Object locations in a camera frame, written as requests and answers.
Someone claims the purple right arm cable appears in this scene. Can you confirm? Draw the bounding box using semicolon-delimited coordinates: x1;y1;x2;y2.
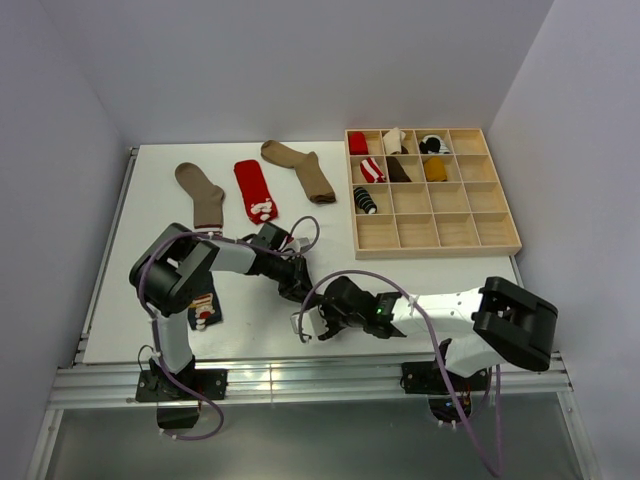
297;271;503;478

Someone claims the tan brown sock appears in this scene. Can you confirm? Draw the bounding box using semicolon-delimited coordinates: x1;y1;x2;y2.
260;140;336;205

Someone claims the rolled mustard yellow sock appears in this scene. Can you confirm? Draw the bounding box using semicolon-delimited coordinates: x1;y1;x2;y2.
423;156;448;182

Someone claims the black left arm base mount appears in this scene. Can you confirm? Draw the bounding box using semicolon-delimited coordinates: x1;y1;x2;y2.
135;361;227;433

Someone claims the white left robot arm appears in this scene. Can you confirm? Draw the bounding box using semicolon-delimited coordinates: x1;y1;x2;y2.
129;222;312;401

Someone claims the black white striped sock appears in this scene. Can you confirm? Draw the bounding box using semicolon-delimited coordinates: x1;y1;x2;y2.
353;187;378;215

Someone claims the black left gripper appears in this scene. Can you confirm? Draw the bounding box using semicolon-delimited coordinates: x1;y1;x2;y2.
264;253;315;305

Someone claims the wooden compartment tray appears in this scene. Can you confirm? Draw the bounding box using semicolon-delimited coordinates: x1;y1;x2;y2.
345;127;522;259

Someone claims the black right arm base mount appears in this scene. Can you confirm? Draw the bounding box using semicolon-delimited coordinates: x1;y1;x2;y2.
399;360;492;427

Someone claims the aluminium front rail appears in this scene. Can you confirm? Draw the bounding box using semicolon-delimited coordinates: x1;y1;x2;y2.
49;349;576;411

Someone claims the rolled black white sock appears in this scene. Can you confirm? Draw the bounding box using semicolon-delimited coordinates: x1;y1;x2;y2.
418;134;451;155

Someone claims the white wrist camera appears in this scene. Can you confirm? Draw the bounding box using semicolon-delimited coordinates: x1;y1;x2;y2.
282;237;311;255
290;307;327;342

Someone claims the red sock with white print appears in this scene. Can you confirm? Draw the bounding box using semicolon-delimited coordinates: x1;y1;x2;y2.
233;159;278;225

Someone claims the rolled dark brown sock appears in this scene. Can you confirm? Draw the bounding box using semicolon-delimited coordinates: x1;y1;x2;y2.
386;156;411;183

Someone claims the rolled cream sock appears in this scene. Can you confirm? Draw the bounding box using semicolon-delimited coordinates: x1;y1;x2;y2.
382;128;408;155

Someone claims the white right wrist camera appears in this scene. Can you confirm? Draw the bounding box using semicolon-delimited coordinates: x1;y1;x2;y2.
290;307;327;342

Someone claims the navy patterned sock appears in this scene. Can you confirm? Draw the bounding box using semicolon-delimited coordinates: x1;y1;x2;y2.
187;278;223;331

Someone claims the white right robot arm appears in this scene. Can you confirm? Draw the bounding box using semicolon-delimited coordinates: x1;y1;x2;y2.
291;275;558;390

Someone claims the brown sock with striped cuff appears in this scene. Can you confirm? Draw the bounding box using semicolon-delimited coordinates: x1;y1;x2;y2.
174;162;225;235

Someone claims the rolled red white striped sock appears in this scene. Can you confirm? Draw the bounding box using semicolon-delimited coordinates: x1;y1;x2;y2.
360;157;386;183

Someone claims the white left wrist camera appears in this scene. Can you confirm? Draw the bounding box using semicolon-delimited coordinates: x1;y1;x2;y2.
282;237;311;255

